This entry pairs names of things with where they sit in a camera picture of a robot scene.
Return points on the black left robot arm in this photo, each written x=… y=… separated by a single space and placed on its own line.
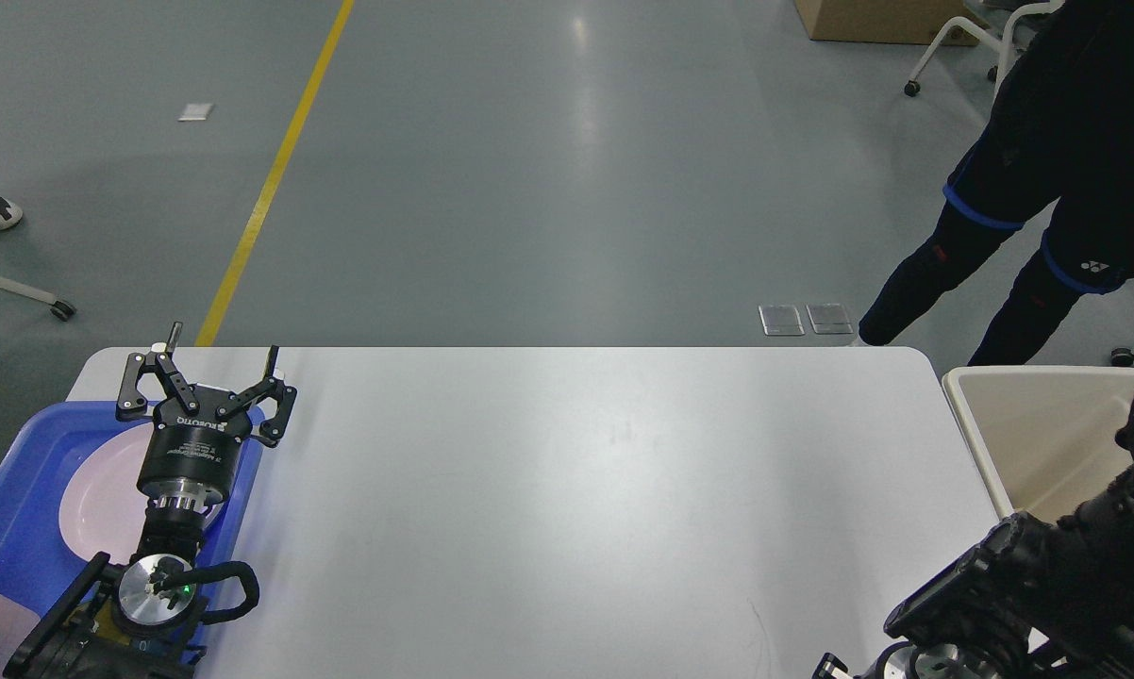
x=138 y=619

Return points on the beige plastic bin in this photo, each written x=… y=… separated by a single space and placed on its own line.
x=1043 y=437

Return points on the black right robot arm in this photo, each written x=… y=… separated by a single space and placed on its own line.
x=1030 y=600

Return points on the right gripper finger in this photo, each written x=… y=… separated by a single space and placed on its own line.
x=831 y=667

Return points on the white chair left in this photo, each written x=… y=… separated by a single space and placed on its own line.
x=61 y=309

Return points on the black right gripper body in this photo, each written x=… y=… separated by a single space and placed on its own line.
x=907 y=660

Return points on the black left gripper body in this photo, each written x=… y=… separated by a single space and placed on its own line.
x=192 y=459

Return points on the cardboard box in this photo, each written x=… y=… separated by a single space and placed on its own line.
x=889 y=22

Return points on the blue plastic tray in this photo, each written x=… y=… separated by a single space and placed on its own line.
x=36 y=566

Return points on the person in blue-trimmed sportswear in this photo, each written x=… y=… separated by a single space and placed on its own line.
x=1061 y=135

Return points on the pink plate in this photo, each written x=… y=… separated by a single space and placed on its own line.
x=102 y=508

